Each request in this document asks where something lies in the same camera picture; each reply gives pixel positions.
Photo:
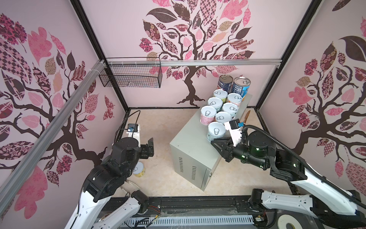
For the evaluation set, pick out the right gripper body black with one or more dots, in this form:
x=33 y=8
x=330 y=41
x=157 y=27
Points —
x=241 y=151

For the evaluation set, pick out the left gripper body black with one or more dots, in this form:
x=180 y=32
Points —
x=143 y=151

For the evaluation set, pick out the orange labelled can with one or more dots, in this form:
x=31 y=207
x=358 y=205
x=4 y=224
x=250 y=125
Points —
x=223 y=117

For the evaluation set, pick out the pink small can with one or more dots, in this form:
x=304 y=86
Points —
x=208 y=114

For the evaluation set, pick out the white small can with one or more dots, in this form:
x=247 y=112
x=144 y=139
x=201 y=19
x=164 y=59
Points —
x=230 y=108

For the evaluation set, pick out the pink labelled can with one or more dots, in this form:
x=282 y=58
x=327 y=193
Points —
x=234 y=98

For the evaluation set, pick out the green labelled small can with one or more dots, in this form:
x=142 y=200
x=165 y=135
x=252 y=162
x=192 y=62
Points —
x=221 y=94

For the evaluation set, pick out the large blue labelled can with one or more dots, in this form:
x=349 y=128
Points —
x=241 y=86

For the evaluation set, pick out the dark tomato can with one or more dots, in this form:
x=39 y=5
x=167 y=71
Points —
x=225 y=83

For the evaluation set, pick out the yellow labelled can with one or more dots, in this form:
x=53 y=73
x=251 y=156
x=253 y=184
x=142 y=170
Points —
x=139 y=170

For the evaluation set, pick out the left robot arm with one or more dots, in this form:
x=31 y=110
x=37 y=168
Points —
x=103 y=181

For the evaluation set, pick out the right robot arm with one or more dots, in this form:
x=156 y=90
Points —
x=325 y=201

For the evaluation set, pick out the grey metal cabinet box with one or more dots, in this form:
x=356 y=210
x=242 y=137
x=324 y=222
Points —
x=194 y=158

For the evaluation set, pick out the white tape roll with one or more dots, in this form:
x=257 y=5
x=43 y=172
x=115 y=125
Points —
x=288 y=222

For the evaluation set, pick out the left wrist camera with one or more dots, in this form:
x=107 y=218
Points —
x=133 y=130

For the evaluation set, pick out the wooden handled knife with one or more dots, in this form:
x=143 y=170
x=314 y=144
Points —
x=247 y=116

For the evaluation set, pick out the black base frame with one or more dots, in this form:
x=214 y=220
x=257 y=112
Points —
x=208 y=206

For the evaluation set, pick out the white vented cable duct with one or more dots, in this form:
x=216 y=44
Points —
x=169 y=222

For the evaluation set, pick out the black wire basket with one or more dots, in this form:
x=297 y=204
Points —
x=141 y=72

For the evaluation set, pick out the aluminium rail back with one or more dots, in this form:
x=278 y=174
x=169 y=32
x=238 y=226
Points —
x=276 y=62

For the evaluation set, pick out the aluminium rail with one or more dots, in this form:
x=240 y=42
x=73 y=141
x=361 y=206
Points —
x=276 y=62
x=26 y=166

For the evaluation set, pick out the aluminium rail left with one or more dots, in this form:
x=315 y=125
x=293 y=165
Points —
x=26 y=166

